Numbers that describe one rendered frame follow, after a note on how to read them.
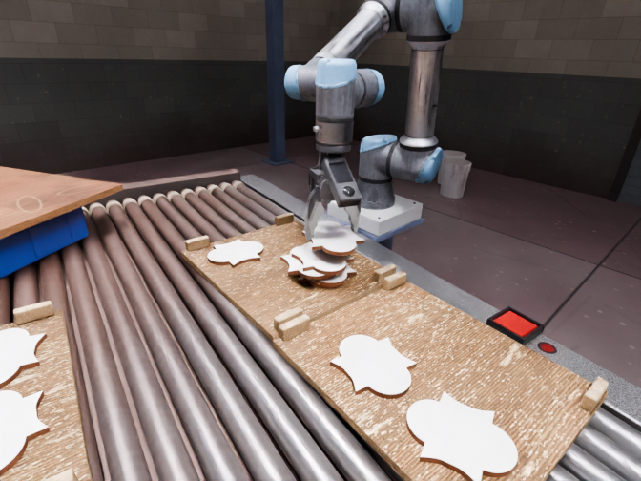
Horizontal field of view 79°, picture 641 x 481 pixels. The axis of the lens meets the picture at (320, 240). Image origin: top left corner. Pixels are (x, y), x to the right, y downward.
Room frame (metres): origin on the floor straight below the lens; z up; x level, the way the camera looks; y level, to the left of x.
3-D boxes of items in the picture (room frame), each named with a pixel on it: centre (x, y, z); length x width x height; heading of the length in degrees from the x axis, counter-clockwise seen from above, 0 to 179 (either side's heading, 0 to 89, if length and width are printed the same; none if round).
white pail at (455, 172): (4.16, -1.45, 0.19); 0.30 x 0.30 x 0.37
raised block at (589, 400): (0.42, -0.41, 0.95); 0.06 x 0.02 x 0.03; 129
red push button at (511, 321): (0.61, -0.39, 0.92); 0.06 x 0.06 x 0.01; 36
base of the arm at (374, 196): (1.29, -0.18, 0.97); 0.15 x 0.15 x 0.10
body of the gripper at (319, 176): (0.80, -0.02, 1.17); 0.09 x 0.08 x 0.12; 20
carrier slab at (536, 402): (0.49, -0.19, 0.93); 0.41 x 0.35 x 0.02; 39
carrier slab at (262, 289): (0.81, 0.08, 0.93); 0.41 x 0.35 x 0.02; 41
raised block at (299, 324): (0.55, 0.04, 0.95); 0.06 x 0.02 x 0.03; 129
